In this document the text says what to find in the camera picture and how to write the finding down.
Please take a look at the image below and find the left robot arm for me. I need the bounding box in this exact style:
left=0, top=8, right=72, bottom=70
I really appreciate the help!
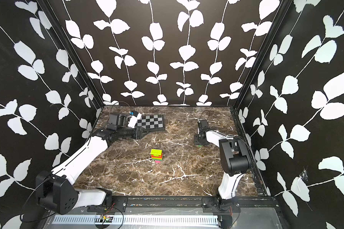
left=35, top=127, right=149, bottom=215

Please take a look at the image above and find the black white chessboard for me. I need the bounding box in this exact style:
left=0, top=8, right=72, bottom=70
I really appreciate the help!
left=136, top=114, right=165, bottom=132

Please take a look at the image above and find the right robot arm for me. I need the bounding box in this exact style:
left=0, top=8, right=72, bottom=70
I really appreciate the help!
left=194, top=119, right=252, bottom=199

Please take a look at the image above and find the white perforated strip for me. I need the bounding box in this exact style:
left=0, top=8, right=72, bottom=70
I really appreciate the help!
left=51, top=215, right=219, bottom=227

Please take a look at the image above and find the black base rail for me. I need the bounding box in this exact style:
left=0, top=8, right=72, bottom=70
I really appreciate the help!
left=89, top=196, right=281, bottom=214

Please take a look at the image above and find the small circuit board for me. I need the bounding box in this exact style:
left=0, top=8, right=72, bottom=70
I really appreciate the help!
left=95, top=215, right=113, bottom=225

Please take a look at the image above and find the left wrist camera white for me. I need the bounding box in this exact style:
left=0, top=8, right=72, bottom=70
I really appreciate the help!
left=128, top=111, right=142, bottom=128

